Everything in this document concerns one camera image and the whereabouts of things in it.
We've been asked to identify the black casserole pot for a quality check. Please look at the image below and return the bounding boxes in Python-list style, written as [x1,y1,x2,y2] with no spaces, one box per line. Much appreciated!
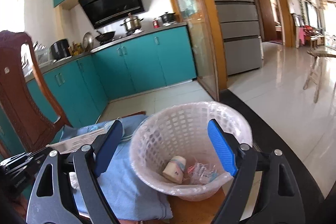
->
[160,12,176,24]

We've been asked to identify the black air fryer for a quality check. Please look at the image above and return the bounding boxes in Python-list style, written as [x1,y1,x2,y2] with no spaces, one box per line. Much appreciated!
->
[50,39,71,61]

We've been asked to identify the steel stock pot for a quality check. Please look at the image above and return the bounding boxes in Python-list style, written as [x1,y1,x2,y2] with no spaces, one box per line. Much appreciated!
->
[121,13,142,33]

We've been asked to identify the brown wooden chair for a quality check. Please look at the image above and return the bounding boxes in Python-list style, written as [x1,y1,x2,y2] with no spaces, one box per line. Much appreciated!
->
[0,30,227,224]

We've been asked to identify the white paper cup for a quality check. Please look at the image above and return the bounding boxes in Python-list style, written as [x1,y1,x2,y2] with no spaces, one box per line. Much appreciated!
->
[162,156,186,184]

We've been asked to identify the blue towel on chair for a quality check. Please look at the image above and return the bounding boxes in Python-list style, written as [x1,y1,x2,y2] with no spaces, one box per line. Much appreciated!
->
[60,114,173,221]

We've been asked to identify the red small bottle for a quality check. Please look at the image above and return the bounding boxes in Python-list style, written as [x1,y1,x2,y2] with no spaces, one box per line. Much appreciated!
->
[153,18,160,28]

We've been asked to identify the grey refrigerator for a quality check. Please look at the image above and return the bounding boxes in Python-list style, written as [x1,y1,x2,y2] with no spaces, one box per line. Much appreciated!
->
[214,0,262,75]

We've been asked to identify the white plastic trash basket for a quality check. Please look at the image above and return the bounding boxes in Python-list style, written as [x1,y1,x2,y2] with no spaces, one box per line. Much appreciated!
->
[129,101,253,201]

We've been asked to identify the white tissue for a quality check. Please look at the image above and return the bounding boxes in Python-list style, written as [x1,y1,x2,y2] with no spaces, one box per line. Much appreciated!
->
[69,172,80,190]

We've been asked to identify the black range hood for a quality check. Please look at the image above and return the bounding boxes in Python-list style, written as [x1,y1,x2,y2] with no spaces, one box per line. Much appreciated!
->
[79,0,145,30]

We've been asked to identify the white box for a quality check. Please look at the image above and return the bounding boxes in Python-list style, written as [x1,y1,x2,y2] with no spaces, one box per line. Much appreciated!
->
[47,128,107,154]

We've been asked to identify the black wok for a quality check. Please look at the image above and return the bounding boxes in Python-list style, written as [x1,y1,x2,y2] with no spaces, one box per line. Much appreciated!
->
[95,30,115,45]

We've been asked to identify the teal lower kitchen cabinets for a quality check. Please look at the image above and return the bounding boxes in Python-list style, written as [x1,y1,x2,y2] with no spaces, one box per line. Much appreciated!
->
[1,23,197,155]

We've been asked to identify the steel pot lid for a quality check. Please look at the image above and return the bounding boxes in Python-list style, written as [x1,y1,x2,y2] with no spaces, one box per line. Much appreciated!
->
[82,32,94,52]

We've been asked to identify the pink paper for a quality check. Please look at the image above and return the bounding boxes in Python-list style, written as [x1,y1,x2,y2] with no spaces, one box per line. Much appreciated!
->
[185,162,219,185]

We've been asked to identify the wooden stool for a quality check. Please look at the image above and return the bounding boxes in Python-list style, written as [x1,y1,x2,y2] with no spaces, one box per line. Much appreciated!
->
[303,46,335,103]

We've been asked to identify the glass sliding door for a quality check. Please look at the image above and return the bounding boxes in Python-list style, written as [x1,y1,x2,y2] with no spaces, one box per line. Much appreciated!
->
[171,0,227,101]

